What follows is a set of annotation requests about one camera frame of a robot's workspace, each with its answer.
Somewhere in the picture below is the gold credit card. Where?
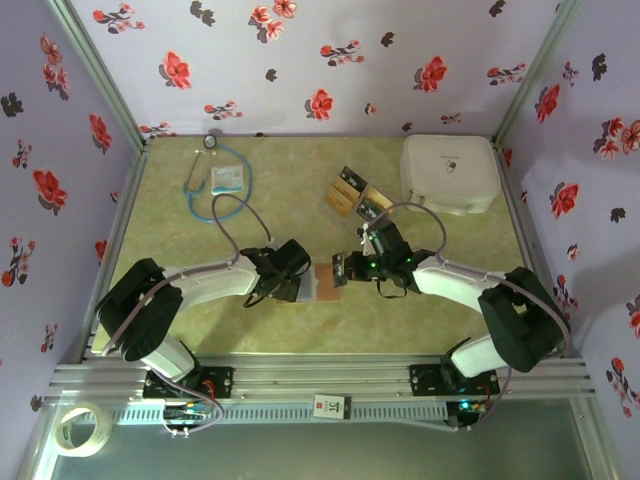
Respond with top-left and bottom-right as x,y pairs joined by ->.
367,187 -> 396,212
323,192 -> 357,218
331,178 -> 362,202

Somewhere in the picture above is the white blue sachet packet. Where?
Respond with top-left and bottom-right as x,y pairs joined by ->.
209,164 -> 245,196

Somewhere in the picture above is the white zipped medical case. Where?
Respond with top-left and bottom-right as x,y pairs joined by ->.
398,134 -> 503,217

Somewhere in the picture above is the small white label box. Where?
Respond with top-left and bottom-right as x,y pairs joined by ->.
312,394 -> 351,420

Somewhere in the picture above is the blue stethoscope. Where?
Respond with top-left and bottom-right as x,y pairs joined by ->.
182,133 -> 255,222

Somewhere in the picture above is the clear tape roll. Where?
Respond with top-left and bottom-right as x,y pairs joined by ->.
54,401 -> 112,459

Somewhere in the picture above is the right arm lavender cable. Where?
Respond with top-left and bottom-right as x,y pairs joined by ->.
367,202 -> 572,434

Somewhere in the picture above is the arm lavender cable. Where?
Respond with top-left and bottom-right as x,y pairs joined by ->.
102,194 -> 276,439
367,202 -> 572,434

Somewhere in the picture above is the left arm lavender cable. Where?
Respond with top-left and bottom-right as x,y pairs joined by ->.
102,194 -> 276,439

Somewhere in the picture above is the aluminium frame beam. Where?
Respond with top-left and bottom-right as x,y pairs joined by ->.
47,355 -> 596,403

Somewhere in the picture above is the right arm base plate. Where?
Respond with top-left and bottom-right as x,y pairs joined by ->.
408,363 -> 500,399

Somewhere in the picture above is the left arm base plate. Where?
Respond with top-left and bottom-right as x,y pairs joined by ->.
143,367 -> 235,400

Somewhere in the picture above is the white slotted cable duct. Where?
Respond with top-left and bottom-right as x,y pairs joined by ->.
107,403 -> 449,426

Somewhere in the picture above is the aluminium table edge rail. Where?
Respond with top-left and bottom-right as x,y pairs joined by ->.
492,142 -> 566,359
79,142 -> 151,364

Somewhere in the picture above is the aluminium frame post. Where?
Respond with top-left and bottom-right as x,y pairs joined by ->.
492,0 -> 586,149
44,0 -> 154,151

